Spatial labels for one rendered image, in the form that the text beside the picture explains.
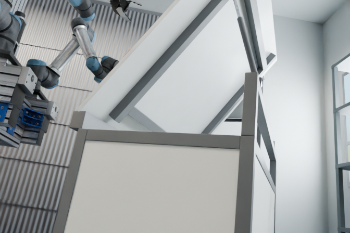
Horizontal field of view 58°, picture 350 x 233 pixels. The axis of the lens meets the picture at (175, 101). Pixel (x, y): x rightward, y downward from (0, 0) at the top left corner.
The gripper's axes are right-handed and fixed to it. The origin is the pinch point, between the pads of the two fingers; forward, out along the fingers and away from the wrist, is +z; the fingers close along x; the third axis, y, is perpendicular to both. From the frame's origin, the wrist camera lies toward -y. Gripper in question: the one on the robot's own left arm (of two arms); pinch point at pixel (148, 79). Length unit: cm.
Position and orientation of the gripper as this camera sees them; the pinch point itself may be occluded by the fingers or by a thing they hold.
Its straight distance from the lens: 205.9
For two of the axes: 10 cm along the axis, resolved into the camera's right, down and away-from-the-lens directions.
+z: 8.7, 3.9, -3.1
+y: -2.6, -1.8, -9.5
